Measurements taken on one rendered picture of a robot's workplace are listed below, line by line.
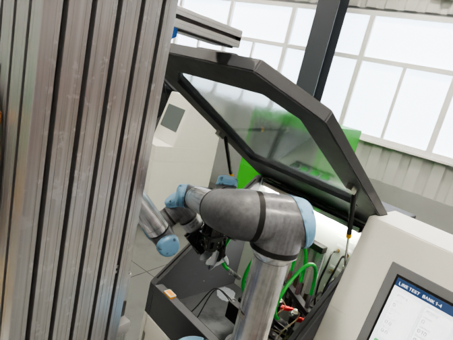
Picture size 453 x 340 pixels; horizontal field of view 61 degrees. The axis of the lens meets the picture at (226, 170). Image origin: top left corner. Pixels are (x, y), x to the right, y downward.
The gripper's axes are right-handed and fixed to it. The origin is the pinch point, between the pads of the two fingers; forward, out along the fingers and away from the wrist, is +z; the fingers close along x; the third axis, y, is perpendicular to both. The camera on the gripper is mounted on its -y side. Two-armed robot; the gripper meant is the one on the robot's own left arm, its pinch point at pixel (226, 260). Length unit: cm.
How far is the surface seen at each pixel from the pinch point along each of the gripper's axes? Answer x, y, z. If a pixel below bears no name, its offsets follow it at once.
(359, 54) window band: -261, -352, 70
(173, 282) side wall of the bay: -31.2, 20.8, 8.6
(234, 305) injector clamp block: -6.1, 7.9, 22.9
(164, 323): -19.2, 34.6, 14.0
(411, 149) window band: -196, -304, 187
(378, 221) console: 39, -44, 7
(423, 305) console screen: 58, -31, 24
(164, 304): -20.0, 29.6, 7.5
